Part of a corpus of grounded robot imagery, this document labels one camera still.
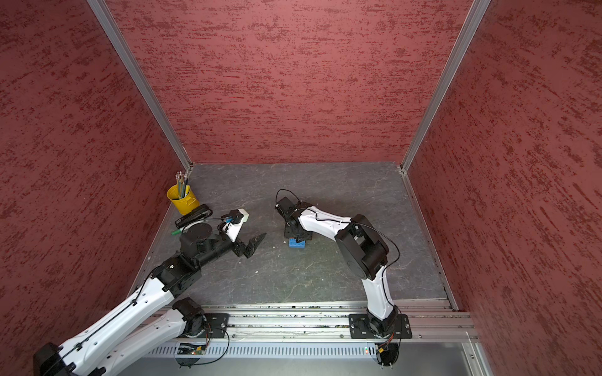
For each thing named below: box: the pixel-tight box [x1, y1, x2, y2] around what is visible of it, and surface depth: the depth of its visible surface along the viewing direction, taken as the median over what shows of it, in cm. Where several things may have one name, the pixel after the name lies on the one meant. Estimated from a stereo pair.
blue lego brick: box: [288, 238, 307, 249], surface depth 91 cm
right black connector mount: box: [374, 342, 399, 367], surface depth 71 cm
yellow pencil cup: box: [166, 184, 200, 216], surface depth 99 cm
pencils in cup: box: [175, 170, 191, 199], surface depth 97 cm
